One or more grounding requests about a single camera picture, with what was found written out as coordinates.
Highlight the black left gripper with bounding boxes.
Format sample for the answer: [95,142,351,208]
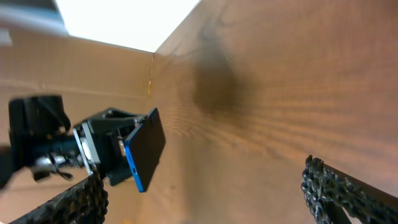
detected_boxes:
[73,108,147,186]

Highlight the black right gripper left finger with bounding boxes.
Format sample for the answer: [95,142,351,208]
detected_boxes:
[11,172,109,224]

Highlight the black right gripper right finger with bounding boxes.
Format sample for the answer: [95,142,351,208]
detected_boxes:
[301,156,397,224]

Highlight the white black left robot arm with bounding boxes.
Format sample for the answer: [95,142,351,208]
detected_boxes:
[1,95,147,187]

